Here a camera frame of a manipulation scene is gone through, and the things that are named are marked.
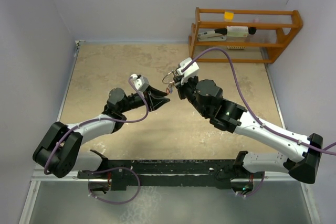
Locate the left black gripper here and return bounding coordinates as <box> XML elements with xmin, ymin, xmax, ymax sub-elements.
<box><xmin>120</xmin><ymin>86</ymin><xmax>169</xmax><ymax>113</ymax></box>

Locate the large silver keyring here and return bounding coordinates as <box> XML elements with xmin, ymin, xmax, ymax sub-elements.
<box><xmin>162</xmin><ymin>70</ymin><xmax>178</xmax><ymax>85</ymax></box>

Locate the silver keys bunch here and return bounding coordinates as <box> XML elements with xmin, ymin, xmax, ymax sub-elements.
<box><xmin>166</xmin><ymin>82</ymin><xmax>175</xmax><ymax>90</ymax></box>

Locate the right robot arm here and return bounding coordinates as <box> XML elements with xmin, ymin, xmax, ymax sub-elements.
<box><xmin>174</xmin><ymin>77</ymin><xmax>323</xmax><ymax>184</ymax></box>

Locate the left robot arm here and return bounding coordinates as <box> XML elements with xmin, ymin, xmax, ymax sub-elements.
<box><xmin>32</xmin><ymin>86</ymin><xmax>169</xmax><ymax>178</ymax></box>

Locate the staples strip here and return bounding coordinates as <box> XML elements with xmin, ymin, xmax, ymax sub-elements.
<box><xmin>227</xmin><ymin>46</ymin><xmax>246</xmax><ymax>50</ymax></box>

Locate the white stapler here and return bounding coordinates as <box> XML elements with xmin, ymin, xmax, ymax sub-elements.
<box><xmin>197</xmin><ymin>28</ymin><xmax>227</xmax><ymax>42</ymax></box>

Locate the white green box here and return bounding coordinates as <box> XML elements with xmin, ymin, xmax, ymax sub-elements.
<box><xmin>227</xmin><ymin>26</ymin><xmax>249</xmax><ymax>38</ymax></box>

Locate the black round object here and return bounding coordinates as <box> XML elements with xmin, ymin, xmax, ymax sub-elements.
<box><xmin>248</xmin><ymin>27</ymin><xmax>257</xmax><ymax>35</ymax></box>

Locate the yellow sticky block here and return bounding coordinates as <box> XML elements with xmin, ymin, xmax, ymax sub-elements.
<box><xmin>224</xmin><ymin>12</ymin><xmax>234</xmax><ymax>22</ymax></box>

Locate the wooden shelf rack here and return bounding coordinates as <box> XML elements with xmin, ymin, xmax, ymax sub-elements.
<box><xmin>188</xmin><ymin>7</ymin><xmax>303</xmax><ymax>63</ymax></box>

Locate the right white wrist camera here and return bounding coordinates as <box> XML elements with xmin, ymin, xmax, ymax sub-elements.
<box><xmin>176</xmin><ymin>57</ymin><xmax>200</xmax><ymax>85</ymax></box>

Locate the black base frame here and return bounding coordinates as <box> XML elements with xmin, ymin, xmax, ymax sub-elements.
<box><xmin>78</xmin><ymin>152</ymin><xmax>263</xmax><ymax>191</ymax></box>

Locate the base right purple cable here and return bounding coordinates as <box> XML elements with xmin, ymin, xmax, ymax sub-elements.
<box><xmin>235</xmin><ymin>168</ymin><xmax>266</xmax><ymax>199</ymax></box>

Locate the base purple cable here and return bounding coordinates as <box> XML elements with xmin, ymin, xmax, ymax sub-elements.
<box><xmin>88</xmin><ymin>165</ymin><xmax>142</xmax><ymax>205</ymax></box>
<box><xmin>235</xmin><ymin>168</ymin><xmax>266</xmax><ymax>199</ymax></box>

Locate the base left purple cable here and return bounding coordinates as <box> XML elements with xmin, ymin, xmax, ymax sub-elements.
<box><xmin>88</xmin><ymin>165</ymin><xmax>142</xmax><ymax>205</ymax></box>

